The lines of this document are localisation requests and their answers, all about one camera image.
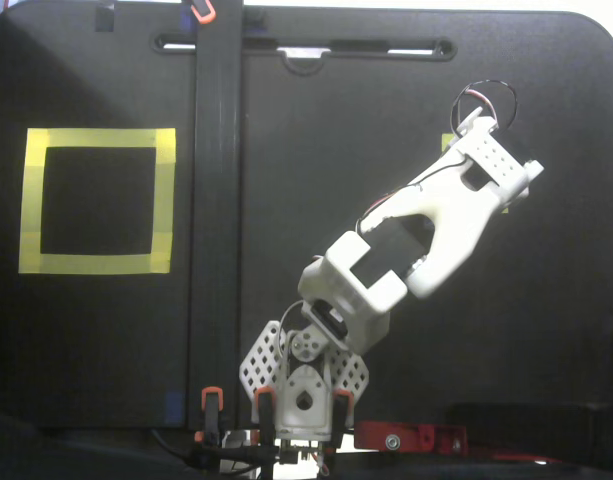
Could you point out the red metal bracket clamp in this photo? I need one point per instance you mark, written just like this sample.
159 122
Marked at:
416 435

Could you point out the red bar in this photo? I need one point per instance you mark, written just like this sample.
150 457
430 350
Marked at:
526 457

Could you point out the blue tape piece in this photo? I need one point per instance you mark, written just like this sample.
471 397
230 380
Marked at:
186 20
173 407

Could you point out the yellow tape square frame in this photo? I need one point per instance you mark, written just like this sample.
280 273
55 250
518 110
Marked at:
96 137

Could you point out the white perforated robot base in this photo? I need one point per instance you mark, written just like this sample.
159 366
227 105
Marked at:
291 420

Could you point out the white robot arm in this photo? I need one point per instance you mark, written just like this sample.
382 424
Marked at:
451 220

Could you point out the long black flat bar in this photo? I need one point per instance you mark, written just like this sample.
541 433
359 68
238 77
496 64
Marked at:
216 200

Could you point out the orange black spring clamp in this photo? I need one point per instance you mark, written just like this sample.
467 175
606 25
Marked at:
265 415
342 415
212 415
203 15

